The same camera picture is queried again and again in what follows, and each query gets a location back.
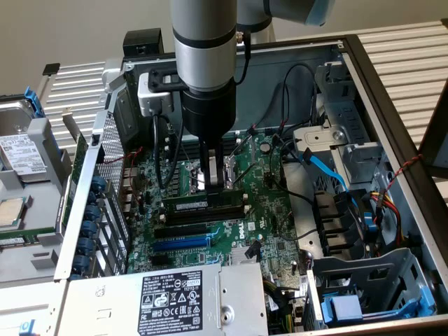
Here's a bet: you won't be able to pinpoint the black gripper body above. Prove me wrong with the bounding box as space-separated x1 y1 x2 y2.
180 80 238 141

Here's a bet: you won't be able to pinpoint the CPU socket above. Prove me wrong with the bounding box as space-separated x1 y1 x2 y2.
188 153 243 199

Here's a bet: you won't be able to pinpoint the open PC case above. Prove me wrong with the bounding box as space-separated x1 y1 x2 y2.
52 33 448 336

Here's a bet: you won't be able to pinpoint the long black expansion slot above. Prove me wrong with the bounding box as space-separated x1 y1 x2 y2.
153 223 208 239

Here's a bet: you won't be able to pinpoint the green motherboard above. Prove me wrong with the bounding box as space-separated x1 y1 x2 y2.
120 131 309 291

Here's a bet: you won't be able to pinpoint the blue expansion slot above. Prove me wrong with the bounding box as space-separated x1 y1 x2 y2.
152 236 211 252

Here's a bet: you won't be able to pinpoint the black box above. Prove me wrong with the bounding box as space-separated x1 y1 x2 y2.
122 29 176 57

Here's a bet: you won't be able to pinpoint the silver chipset heat sink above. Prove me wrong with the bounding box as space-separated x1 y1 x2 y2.
229 244 262 266

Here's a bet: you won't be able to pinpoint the blue card retention clip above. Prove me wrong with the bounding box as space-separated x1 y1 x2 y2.
81 220 99 239
91 175 108 193
72 254 92 274
85 204 102 222
76 237 95 256

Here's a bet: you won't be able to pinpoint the green graphics card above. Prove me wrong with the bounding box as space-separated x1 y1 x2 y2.
55 108 89 239

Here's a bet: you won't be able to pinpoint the metal optical drive bay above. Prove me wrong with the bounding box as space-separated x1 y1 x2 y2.
313 61 374 148

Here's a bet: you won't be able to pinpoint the black fan shroud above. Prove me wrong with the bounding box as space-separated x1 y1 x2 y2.
312 190 367 262

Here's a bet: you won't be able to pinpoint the silver power supply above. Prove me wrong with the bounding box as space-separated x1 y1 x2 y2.
45 262 270 336

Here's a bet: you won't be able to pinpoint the grey parts rack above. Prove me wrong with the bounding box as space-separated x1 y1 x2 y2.
0 117 73 281

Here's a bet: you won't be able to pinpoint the blue plastic tab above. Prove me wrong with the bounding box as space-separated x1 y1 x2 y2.
362 211 378 242

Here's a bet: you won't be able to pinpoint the blue disk caddy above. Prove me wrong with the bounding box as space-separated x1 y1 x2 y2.
23 87 46 120
320 279 437 326

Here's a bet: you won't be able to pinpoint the white labelled hard disk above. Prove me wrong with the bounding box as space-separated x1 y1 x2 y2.
0 132 48 183

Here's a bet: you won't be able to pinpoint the plain silver hard disk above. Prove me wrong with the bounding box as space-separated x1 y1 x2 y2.
0 99 36 136

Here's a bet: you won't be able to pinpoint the silver CPU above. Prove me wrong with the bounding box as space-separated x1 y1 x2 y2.
0 196 28 232

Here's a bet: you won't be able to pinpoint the grey disk bay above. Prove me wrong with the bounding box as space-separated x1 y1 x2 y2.
304 246 438 332

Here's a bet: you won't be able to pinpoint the silver sheet metal cover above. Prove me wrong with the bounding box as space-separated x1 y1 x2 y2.
0 279 69 336

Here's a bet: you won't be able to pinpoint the dark side panel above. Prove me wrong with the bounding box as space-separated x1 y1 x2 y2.
418 78 448 179

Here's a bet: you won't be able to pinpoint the black camera cable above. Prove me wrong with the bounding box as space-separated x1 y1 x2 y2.
152 113 185 192

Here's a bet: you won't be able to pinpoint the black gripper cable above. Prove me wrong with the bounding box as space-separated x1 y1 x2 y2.
234 30 253 85

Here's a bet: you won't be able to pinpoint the thin black wire loop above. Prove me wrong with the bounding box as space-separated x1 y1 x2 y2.
279 63 318 136

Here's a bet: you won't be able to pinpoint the red black fan wire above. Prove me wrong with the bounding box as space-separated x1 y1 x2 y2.
103 146 144 166

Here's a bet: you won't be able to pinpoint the black cable plug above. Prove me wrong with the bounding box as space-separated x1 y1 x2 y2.
244 240 260 260

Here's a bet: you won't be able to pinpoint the thick black wire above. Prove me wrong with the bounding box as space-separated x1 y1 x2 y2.
272 134 316 207

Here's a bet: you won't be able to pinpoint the silver metal bracket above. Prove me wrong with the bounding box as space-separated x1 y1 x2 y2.
292 125 349 157

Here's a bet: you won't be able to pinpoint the blue SATA wire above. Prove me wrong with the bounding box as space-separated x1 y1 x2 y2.
300 146 358 211

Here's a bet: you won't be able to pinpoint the black power wire bundle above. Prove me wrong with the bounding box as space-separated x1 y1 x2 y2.
262 278 309 336

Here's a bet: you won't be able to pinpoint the coloured power wires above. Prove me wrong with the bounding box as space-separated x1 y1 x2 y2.
369 190 407 246

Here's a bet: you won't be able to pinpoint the red black twisted wire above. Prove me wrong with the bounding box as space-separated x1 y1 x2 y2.
381 153 424 199

